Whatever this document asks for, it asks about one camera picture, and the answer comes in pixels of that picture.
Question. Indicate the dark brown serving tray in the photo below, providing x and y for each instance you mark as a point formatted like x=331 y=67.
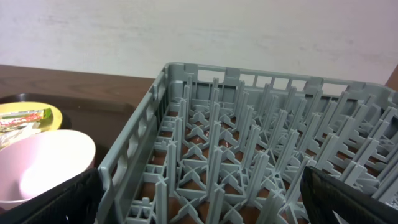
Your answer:
x=102 y=120

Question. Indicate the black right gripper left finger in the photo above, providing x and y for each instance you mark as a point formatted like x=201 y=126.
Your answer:
x=75 y=201

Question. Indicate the green red snack wrapper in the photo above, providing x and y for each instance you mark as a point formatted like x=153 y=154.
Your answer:
x=20 y=117

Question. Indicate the grey dishwasher rack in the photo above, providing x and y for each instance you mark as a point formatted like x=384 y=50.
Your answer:
x=227 y=145

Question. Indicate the yellow plate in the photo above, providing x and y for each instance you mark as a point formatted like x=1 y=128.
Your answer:
x=53 y=124

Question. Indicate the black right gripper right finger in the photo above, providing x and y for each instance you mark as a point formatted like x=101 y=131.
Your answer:
x=324 y=197

